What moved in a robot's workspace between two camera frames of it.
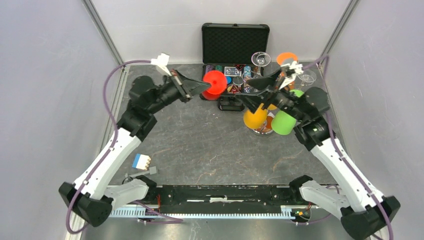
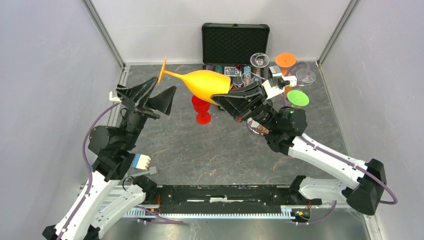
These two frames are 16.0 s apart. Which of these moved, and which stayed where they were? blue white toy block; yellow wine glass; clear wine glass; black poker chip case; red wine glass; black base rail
Moved: yellow wine glass; red wine glass
Stayed: black poker chip case; blue white toy block; black base rail; clear wine glass
